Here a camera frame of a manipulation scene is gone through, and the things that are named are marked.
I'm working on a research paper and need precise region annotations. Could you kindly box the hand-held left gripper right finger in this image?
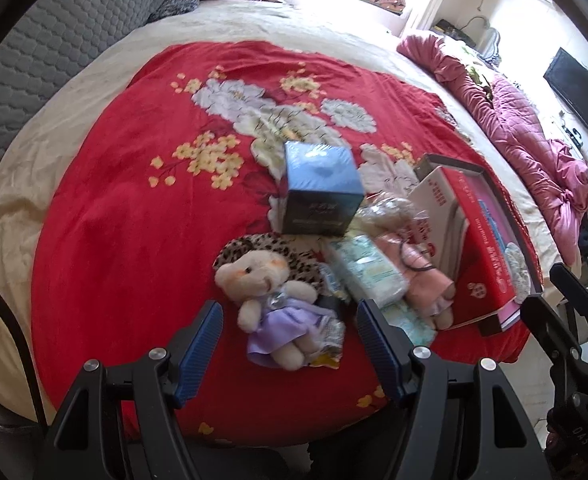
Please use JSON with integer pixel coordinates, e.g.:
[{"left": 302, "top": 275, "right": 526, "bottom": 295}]
[{"left": 356, "top": 299, "right": 547, "bottom": 480}]

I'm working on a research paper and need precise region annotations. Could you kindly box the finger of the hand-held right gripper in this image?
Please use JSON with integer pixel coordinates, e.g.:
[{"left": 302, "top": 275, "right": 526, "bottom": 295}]
[
  {"left": 549, "top": 262, "right": 588, "bottom": 341},
  {"left": 520, "top": 296, "right": 588, "bottom": 411}
]

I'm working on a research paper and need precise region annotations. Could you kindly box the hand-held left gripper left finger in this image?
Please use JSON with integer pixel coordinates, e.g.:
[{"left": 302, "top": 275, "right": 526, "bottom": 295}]
[{"left": 36, "top": 300, "right": 225, "bottom": 480}]

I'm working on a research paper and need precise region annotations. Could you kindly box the pale floral patterned pouch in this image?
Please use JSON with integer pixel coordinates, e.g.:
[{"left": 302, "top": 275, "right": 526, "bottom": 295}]
[{"left": 381, "top": 302, "right": 437, "bottom": 347}]

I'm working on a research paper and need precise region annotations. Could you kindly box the shallow grey box tray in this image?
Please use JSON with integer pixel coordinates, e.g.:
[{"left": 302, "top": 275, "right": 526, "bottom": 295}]
[{"left": 414, "top": 154, "right": 545, "bottom": 337}]

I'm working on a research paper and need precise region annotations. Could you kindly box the green white tissue pack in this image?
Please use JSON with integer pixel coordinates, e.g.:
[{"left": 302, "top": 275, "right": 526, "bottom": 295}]
[{"left": 326, "top": 234, "right": 409, "bottom": 308}]

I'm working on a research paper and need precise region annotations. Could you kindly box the pink towel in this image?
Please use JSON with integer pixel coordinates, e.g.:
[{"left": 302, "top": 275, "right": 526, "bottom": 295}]
[{"left": 374, "top": 230, "right": 457, "bottom": 331}]

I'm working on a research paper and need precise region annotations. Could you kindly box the teddy bear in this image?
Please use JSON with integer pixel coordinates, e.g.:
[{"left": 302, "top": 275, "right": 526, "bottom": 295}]
[{"left": 215, "top": 250, "right": 345, "bottom": 371}]

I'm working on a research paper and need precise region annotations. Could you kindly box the leopard print cloth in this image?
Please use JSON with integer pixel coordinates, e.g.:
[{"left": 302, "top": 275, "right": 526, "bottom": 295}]
[{"left": 212, "top": 234, "right": 325, "bottom": 306}]

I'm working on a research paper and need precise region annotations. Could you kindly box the plush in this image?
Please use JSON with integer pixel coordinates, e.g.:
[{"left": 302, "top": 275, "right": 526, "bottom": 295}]
[{"left": 356, "top": 192, "right": 417, "bottom": 241}]

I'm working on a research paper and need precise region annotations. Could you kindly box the silver yellow snack wrapper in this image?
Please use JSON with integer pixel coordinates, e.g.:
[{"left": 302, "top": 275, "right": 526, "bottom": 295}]
[{"left": 309, "top": 310, "right": 345, "bottom": 368}]

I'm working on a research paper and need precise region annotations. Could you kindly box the small blue white packet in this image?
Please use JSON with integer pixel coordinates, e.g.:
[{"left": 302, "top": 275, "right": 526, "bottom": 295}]
[{"left": 319, "top": 264, "right": 352, "bottom": 303}]

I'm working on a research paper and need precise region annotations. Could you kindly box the pink book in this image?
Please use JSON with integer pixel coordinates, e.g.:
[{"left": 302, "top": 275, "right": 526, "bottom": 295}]
[{"left": 474, "top": 180, "right": 532, "bottom": 301}]

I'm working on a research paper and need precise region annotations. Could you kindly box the red floral blanket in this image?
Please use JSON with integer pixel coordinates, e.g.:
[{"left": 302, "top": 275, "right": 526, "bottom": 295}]
[{"left": 30, "top": 40, "right": 545, "bottom": 448}]

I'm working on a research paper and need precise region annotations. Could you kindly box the red and white box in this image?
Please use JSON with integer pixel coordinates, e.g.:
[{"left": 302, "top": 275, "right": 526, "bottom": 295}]
[{"left": 406, "top": 165, "right": 522, "bottom": 328}]

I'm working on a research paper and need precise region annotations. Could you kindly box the blue cube box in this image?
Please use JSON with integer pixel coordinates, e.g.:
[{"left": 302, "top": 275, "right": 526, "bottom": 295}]
[{"left": 280, "top": 141, "right": 365, "bottom": 237}]

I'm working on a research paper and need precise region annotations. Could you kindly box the pink quilt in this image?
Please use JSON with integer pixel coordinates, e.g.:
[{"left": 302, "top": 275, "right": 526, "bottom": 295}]
[{"left": 396, "top": 30, "right": 588, "bottom": 266}]

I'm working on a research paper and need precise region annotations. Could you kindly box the black television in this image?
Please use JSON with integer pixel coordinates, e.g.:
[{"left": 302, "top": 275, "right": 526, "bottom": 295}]
[{"left": 543, "top": 47, "right": 588, "bottom": 137}]

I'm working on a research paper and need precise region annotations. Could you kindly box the green cloth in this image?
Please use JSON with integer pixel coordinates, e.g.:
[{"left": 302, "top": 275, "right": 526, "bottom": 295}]
[{"left": 461, "top": 57, "right": 497, "bottom": 93}]

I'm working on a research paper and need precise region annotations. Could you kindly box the black box device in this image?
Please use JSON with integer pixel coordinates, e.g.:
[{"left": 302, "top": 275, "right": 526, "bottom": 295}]
[{"left": 434, "top": 19, "right": 475, "bottom": 43}]

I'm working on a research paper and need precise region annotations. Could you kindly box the bed with cream sheet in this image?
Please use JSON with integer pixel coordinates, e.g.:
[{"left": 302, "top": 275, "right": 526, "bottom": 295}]
[{"left": 0, "top": 0, "right": 575, "bottom": 411}]

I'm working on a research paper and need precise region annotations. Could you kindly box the grey patterned pillow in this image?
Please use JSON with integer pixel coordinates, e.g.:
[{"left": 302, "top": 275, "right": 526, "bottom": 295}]
[{"left": 146, "top": 0, "right": 202, "bottom": 23}]

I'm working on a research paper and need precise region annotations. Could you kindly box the patterned cushion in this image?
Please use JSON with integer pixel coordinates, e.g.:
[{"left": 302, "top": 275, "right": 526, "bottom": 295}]
[{"left": 361, "top": 0, "right": 407, "bottom": 13}]

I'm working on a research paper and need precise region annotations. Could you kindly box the grey quilted headboard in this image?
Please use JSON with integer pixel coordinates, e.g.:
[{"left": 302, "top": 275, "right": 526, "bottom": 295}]
[{"left": 0, "top": 0, "right": 175, "bottom": 221}]

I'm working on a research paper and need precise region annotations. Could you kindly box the black cable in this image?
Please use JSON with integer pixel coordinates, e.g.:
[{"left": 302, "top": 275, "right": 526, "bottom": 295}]
[{"left": 0, "top": 267, "right": 45, "bottom": 426}]

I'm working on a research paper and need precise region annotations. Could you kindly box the white ornate mirror frame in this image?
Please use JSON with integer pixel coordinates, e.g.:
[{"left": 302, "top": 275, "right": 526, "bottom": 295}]
[{"left": 474, "top": 16, "right": 502, "bottom": 66}]

